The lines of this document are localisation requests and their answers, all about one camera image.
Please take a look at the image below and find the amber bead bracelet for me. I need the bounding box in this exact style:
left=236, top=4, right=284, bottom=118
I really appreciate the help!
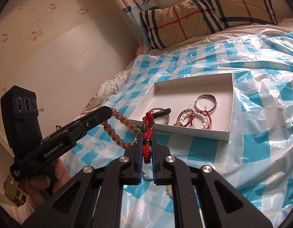
left=100, top=108, right=141, bottom=150

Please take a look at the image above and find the red braided cord bracelet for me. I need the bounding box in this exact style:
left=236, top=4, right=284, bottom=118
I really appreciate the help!
left=141, top=111, right=155, bottom=165

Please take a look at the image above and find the white bead red cord bracelet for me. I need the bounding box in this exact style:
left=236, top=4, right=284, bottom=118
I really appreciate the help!
left=173, top=106, right=213, bottom=130

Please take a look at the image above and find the white sleeve forearm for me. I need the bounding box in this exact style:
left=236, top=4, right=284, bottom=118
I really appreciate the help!
left=0, top=196, right=35, bottom=224

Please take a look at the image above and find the person's left hand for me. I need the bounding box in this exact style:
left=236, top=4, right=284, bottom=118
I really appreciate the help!
left=25, top=158, right=70, bottom=209

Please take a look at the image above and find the blue white checkered plastic sheet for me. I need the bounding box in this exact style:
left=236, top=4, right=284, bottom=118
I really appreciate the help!
left=59, top=31, right=293, bottom=228

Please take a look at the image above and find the white shallow cardboard tray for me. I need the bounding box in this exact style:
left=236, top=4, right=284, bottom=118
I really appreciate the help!
left=129, top=74, right=233, bottom=141

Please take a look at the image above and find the left plaid pillow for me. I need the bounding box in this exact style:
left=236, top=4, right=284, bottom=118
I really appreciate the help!
left=140, top=0, right=225, bottom=49

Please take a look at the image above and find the plaid pillow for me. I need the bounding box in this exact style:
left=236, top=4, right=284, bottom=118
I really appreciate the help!
left=140, top=0, right=225, bottom=49
left=192, top=0, right=280, bottom=30

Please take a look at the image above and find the right plaid pillow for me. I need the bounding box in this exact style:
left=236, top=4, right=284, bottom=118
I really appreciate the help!
left=192, top=0, right=280, bottom=30

